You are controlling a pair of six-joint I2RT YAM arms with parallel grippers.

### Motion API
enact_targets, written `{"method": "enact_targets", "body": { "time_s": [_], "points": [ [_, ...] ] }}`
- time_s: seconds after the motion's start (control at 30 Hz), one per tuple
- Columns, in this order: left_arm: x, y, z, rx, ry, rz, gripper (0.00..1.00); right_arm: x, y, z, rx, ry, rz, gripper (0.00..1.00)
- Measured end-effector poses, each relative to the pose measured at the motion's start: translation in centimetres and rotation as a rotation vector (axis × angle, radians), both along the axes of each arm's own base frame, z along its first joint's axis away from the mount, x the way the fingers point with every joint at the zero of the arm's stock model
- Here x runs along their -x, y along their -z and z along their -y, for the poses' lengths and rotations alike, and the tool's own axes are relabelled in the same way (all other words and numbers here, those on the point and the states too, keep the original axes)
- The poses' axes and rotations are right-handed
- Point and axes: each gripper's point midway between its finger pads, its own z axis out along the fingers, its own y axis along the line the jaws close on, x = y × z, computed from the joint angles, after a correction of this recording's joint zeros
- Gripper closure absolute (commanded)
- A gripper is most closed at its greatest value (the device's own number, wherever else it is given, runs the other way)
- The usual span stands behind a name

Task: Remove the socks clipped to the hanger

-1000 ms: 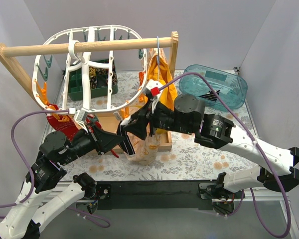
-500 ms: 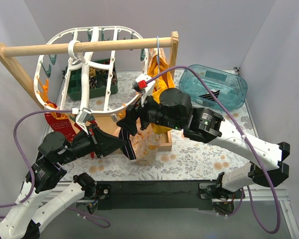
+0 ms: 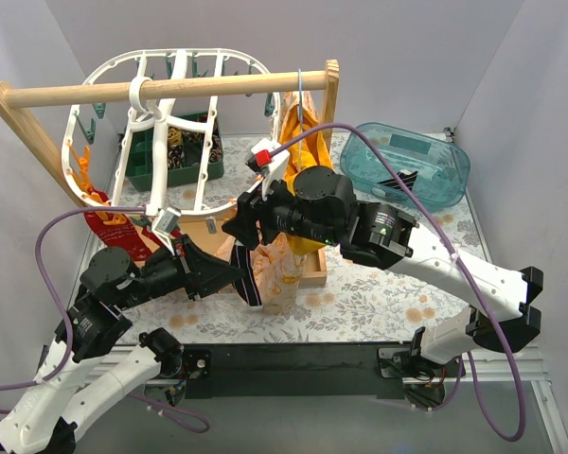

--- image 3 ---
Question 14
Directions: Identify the white clip sock hanger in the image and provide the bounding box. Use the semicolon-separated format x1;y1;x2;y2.
61;46;283;223

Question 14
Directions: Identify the black white striped sock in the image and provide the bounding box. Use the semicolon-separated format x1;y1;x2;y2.
378;169;418;191

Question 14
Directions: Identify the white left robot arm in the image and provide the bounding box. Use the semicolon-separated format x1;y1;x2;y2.
0;236;244;453

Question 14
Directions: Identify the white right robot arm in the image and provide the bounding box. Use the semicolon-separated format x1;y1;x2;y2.
222;166;543;376

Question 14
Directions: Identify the white orange patterned cloth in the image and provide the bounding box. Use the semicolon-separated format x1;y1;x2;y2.
215;89;323;316

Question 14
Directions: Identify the wooden clothes rack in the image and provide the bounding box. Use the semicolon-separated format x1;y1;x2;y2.
0;59;341;292

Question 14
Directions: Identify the red christmas sock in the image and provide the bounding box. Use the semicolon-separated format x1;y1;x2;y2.
83;211;151;262

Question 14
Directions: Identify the yellow garment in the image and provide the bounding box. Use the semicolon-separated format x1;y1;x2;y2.
278;91;333;255

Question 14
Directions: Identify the green compartment organizer box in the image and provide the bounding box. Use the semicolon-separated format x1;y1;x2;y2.
125;120;224;192

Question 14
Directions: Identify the teal transparent plastic bin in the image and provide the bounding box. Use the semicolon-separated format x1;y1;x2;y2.
340;122;470;212

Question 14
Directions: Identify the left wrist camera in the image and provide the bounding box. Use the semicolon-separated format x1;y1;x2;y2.
151;207;181;254

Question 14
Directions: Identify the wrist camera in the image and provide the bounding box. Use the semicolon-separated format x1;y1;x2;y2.
246;138;290;201
151;207;181;254

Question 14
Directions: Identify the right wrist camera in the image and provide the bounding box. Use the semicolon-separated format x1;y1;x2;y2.
246;138;290;201

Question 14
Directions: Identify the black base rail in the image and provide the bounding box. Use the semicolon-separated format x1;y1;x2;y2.
144;342;465;401

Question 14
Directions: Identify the blue wire hanger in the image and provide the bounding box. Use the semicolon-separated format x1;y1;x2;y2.
297;68;304;173

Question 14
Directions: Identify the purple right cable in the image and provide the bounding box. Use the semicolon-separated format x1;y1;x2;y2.
276;123;526;442

